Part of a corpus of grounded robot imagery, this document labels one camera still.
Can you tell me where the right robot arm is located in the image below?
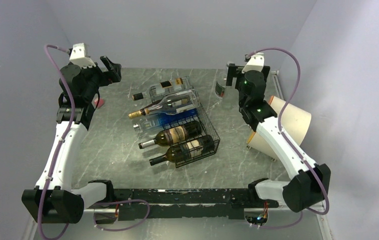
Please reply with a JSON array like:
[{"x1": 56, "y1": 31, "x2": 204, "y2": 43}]
[{"x1": 226, "y1": 51, "x2": 331, "y2": 215}]

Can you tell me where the blue clear glass bottle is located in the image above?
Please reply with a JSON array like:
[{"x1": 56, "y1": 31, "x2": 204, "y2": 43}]
[{"x1": 132, "y1": 109, "x2": 198, "y2": 136}]

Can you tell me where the dark red gold-capped bottle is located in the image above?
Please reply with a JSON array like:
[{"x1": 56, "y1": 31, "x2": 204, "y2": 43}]
[{"x1": 128, "y1": 107, "x2": 152, "y2": 119}]

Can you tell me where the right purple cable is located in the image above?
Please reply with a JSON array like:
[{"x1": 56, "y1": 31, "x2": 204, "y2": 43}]
[{"x1": 245, "y1": 48, "x2": 330, "y2": 230}]

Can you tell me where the dark green black-capped bottle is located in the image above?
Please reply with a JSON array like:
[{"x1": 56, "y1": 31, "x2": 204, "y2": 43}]
[{"x1": 149, "y1": 135, "x2": 215, "y2": 166}]

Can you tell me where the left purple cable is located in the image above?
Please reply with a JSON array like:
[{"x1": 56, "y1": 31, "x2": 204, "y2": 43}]
[{"x1": 37, "y1": 44, "x2": 76, "y2": 240}]

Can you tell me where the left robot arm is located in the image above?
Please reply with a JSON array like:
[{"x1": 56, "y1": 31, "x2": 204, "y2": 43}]
[{"x1": 21, "y1": 63, "x2": 122, "y2": 224}]

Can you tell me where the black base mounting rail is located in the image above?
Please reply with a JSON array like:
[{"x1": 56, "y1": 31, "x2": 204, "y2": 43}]
[{"x1": 93, "y1": 188, "x2": 280, "y2": 221}]

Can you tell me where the black wire wine rack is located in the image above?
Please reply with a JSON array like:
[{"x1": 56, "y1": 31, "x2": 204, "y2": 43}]
[{"x1": 149, "y1": 76, "x2": 221, "y2": 169}]

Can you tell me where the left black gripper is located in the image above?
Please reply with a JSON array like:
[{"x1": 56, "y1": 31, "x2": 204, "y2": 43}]
[{"x1": 77, "y1": 56, "x2": 122, "y2": 101}]

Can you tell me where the purple cable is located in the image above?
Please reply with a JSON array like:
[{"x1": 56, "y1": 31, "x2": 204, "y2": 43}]
[
  {"x1": 37, "y1": 44, "x2": 76, "y2": 240},
  {"x1": 245, "y1": 48, "x2": 330, "y2": 230}
]

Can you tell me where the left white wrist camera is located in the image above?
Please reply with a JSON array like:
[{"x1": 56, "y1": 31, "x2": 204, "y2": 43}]
[{"x1": 69, "y1": 43, "x2": 96, "y2": 69}]

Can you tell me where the green bottle silver cap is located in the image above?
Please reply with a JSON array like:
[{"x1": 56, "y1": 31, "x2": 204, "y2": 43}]
[{"x1": 138, "y1": 120, "x2": 203, "y2": 149}]

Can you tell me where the frosted clear slim bottle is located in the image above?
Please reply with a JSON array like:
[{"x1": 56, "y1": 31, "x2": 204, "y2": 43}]
[{"x1": 214, "y1": 61, "x2": 235, "y2": 99}]

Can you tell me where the pink rectangular eraser block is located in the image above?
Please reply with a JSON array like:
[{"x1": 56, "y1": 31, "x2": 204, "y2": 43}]
[{"x1": 93, "y1": 98, "x2": 105, "y2": 109}]

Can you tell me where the beige cylindrical lamp shade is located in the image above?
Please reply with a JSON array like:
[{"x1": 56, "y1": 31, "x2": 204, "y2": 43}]
[{"x1": 247, "y1": 103, "x2": 312, "y2": 160}]

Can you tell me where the clear bottle white label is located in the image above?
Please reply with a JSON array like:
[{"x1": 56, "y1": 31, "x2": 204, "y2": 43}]
[{"x1": 141, "y1": 89, "x2": 200, "y2": 116}]

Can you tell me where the clear bottle orange black label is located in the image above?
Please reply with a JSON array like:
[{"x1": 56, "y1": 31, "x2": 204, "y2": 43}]
[{"x1": 131, "y1": 77, "x2": 193, "y2": 103}]

